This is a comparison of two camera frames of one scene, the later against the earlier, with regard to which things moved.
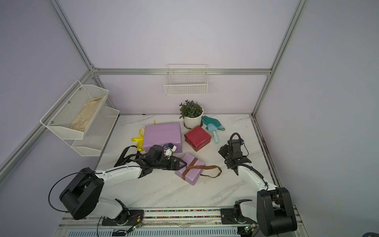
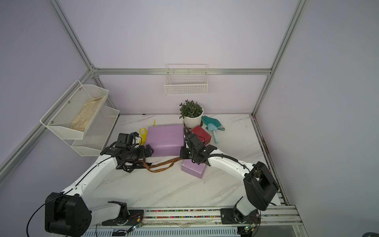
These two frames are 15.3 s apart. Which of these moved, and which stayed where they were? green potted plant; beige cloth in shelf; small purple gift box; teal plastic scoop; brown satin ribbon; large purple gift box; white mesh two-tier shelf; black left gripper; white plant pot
Moved: brown satin ribbon; black left gripper; small purple gift box
Stayed: white mesh two-tier shelf; beige cloth in shelf; white plant pot; green potted plant; large purple gift box; teal plastic scoop
